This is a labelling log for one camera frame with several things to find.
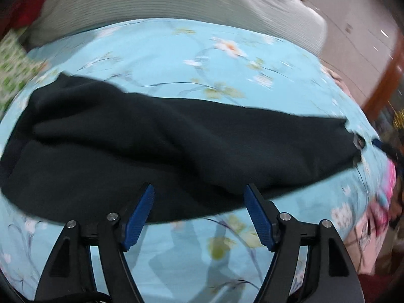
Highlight brown wooden cabinet frame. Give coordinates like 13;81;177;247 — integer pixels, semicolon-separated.
362;32;403;122

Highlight grey striped pillow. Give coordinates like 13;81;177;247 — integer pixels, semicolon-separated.
27;0;327;56

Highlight pink blanket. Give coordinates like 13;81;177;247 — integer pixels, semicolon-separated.
321;66;399;276

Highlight green white checkered pillow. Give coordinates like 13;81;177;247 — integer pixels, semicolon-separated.
0;29;46;118

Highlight light blue floral bedsheet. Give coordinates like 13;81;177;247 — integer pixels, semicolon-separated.
1;19;374;302

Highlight dark navy pants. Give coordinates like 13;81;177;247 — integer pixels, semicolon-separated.
1;74;361;223

